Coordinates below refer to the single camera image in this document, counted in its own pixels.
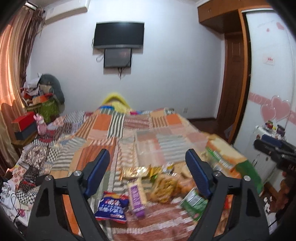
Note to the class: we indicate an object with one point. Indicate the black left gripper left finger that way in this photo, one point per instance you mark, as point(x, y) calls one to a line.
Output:
point(48, 219)

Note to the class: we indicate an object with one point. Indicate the blue red biscuit bag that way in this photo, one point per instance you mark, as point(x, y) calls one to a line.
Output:
point(112, 207)

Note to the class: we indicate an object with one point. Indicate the white rice cracker pack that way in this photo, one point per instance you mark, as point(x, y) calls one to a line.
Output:
point(224, 153)

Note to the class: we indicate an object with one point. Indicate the clear bag of fried snacks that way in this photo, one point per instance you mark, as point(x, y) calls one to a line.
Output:
point(165, 188)

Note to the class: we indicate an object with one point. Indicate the white bedside cabinet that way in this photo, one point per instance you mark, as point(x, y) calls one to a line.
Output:
point(265, 167)

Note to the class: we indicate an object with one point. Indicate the green white snack bag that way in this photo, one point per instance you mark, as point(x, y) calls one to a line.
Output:
point(194, 204)

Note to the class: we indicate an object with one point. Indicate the brown wooden door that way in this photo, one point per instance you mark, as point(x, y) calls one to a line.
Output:
point(232, 83)

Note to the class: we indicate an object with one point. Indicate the gold foil snack packet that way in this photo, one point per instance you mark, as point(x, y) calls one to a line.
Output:
point(130, 173)

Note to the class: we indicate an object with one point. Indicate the purple white snack box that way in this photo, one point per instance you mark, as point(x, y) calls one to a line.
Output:
point(137, 198)

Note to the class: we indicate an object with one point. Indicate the pink plush toy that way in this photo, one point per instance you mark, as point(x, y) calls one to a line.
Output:
point(41, 124)

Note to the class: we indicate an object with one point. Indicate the red and black boxes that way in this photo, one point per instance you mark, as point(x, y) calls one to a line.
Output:
point(24, 126)

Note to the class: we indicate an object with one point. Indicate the patchwork striped bed blanket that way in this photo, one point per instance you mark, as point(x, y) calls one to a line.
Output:
point(152, 138)

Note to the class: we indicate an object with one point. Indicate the clothes pile on chair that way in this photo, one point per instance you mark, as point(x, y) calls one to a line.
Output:
point(43, 95)

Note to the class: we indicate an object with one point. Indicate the yellow pillow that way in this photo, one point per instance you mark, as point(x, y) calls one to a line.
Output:
point(117, 102)

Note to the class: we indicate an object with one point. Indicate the wooden overhead cabinet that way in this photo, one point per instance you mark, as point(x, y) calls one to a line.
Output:
point(223, 16)

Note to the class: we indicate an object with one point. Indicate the orange brown curtain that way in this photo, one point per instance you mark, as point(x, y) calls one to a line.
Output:
point(17, 40)

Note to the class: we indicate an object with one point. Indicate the white air conditioner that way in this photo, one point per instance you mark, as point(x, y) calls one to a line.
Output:
point(59, 11)

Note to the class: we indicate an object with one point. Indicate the black wall television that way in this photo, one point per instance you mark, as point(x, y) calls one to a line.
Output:
point(118, 35)

